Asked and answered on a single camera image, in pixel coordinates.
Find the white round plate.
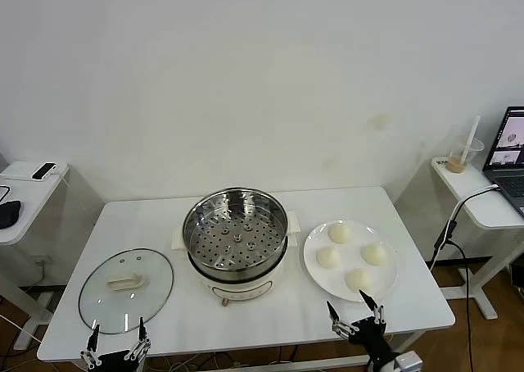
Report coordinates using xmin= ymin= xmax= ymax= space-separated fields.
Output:
xmin=303 ymin=220 xmax=399 ymax=303

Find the thin white cable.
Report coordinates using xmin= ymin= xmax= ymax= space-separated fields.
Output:
xmin=52 ymin=170 xmax=99 ymax=225

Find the steel steamer pot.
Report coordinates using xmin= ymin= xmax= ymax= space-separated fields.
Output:
xmin=169 ymin=210 xmax=302 ymax=307

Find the white table leg frame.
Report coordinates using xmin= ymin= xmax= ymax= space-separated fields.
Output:
xmin=134 ymin=334 xmax=417 ymax=372

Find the glass lid with cream handle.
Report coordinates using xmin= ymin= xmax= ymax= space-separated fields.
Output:
xmin=78 ymin=247 xmax=174 ymax=335

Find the black and white power cable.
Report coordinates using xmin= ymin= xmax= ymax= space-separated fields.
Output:
xmin=428 ymin=184 xmax=501 ymax=372

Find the white drinking straw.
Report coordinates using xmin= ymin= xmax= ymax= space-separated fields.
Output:
xmin=458 ymin=115 xmax=481 ymax=166

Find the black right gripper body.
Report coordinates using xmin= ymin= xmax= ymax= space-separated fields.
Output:
xmin=347 ymin=317 xmax=400 ymax=365

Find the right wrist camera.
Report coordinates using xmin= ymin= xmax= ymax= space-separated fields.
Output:
xmin=395 ymin=352 xmax=422 ymax=372

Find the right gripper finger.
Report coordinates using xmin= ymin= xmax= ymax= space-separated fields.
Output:
xmin=359 ymin=288 xmax=388 ymax=328
xmin=326 ymin=301 xmax=358 ymax=340

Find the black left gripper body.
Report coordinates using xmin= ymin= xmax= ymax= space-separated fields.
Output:
xmin=96 ymin=349 xmax=142 ymax=372

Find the white steamed baozi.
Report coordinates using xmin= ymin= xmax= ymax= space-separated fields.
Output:
xmin=345 ymin=268 xmax=373 ymax=293
xmin=327 ymin=223 xmax=353 ymax=245
xmin=316 ymin=247 xmax=341 ymax=270
xmin=360 ymin=242 xmax=390 ymax=266

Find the black and white phone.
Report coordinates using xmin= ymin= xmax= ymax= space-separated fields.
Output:
xmin=31 ymin=162 xmax=57 ymax=181

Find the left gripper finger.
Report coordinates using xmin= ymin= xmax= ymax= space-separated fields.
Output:
xmin=80 ymin=324 xmax=102 ymax=368
xmin=124 ymin=316 xmax=152 ymax=363

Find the open laptop computer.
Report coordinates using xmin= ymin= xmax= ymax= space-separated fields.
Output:
xmin=481 ymin=106 xmax=524 ymax=217

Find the clear plastic drink cup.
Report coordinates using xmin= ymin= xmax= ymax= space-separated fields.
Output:
xmin=445 ymin=136 xmax=486 ymax=173

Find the black computer mouse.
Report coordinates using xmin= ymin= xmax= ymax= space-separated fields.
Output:
xmin=0 ymin=200 xmax=21 ymax=229

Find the floor cable bundle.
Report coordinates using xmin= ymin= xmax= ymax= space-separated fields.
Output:
xmin=161 ymin=345 xmax=300 ymax=372

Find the stainless steel steamer basket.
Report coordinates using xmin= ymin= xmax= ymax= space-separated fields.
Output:
xmin=182 ymin=186 xmax=290 ymax=279

